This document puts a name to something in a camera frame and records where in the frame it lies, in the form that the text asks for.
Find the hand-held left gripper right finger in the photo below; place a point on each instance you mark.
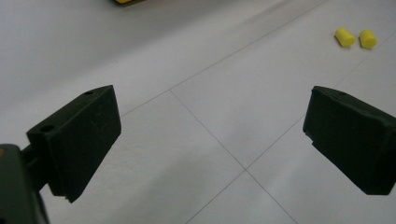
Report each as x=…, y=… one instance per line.
x=355, y=140

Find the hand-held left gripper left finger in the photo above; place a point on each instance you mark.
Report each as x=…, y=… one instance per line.
x=77, y=140

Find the yellow foam earplug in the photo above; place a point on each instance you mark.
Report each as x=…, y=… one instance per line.
x=368, y=39
x=344, y=37

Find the yellow and black object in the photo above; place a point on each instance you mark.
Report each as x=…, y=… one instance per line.
x=126, y=1

